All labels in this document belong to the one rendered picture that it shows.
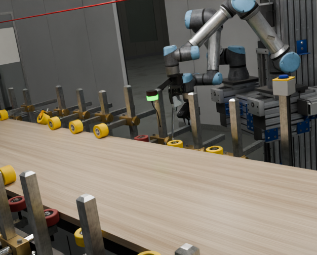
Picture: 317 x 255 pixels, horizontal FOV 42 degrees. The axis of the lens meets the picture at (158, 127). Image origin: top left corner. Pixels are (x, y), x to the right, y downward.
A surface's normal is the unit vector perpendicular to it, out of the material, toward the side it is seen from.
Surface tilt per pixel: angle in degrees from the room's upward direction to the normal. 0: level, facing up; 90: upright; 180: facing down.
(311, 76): 90
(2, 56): 90
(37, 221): 90
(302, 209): 0
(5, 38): 90
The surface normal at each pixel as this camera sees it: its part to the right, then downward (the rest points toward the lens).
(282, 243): -0.13, -0.96
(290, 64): 0.13, 0.35
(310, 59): 0.33, 0.21
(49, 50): -0.65, 0.28
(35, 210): 0.72, 0.09
